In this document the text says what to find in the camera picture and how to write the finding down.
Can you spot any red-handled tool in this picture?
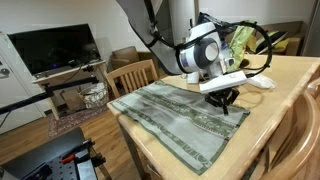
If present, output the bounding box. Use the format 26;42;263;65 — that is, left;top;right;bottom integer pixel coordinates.
59;153;78;165

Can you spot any wooden sofa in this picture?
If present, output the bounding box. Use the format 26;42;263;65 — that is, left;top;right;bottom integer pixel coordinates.
259;20;306;57

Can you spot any black television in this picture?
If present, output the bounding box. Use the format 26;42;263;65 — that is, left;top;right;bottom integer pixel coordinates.
7;22;102;76

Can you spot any wooden slatted chair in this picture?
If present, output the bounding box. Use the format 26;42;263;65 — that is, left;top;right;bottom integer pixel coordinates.
105;58;160;99

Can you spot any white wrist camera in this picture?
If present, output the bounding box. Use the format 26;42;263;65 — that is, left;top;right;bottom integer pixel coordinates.
199;70;248;94

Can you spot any blue chip bag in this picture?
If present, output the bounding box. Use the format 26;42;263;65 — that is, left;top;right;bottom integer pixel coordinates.
196;12;239;36

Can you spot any green chip bag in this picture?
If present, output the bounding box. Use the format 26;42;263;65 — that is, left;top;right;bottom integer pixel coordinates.
228;19;260;73

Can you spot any wooden bowl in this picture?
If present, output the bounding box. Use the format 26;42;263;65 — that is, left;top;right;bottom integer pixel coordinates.
240;59;253;72

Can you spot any white door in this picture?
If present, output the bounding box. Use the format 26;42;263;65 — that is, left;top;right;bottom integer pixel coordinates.
0;31;44;134

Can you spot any yellow cushion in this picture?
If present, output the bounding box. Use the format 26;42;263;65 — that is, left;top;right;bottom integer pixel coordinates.
248;34;292;55

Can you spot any black mounting bar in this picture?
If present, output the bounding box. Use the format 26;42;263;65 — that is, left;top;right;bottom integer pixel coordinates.
0;75;101;116

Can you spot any striped cushion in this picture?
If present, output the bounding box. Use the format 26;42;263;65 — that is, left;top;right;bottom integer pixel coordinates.
254;30;290;54

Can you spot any round-back wooden chair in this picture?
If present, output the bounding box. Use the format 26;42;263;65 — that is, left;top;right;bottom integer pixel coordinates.
244;78;320;180

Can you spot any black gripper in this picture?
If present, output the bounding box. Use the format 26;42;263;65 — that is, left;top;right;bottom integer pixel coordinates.
204;87;241;116

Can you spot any patterned rug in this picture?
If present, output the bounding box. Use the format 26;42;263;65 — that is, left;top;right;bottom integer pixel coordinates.
47;104;111;139

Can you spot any wooden television stand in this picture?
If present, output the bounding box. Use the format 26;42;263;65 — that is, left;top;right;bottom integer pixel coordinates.
31;59;108;121

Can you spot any cardboard box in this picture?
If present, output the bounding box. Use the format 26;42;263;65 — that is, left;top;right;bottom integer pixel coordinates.
110;45;141;70

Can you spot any green patterned towel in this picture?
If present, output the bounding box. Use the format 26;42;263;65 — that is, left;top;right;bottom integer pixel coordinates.
109;80;251;177

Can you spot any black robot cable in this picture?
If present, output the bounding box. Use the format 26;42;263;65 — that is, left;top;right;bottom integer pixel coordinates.
143;0;274;78

